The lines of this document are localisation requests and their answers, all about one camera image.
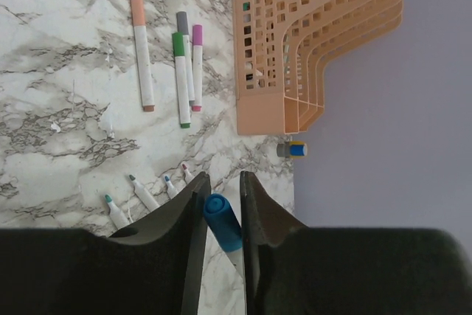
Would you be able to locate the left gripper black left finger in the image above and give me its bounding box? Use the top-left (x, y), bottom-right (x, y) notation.
top-left (1, 173), bottom-right (211, 314)

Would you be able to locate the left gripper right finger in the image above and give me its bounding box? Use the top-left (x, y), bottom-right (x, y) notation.
top-left (240, 171), bottom-right (471, 314)

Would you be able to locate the grey cap marker pen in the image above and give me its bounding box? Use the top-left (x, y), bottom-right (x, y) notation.
top-left (176, 11), bottom-right (195, 106)

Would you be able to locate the pink cap marker pen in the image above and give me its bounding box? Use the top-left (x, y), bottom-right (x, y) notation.
top-left (128, 175), bottom-right (159, 212)

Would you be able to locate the blue cap marker pen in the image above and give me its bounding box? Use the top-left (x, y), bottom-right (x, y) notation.
top-left (204, 193), bottom-right (244, 278)

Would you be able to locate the light blue marker pen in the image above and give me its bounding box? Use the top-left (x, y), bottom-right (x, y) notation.
top-left (164, 175), bottom-right (178, 198)

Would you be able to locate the red end marker pen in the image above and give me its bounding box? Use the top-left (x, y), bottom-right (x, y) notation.
top-left (181, 163), bottom-right (195, 184)

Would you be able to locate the dark green cap marker pen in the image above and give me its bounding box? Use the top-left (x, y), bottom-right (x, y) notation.
top-left (172, 32), bottom-right (191, 129)

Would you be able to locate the purple cap marker pen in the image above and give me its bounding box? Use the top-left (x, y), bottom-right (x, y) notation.
top-left (192, 24), bottom-right (204, 112)

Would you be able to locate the blue small bottle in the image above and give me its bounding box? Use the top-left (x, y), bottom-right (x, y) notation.
top-left (277, 141), bottom-right (308, 159)

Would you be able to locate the orange plastic file organizer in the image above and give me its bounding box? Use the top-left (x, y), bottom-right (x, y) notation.
top-left (232, 0), bottom-right (403, 135)

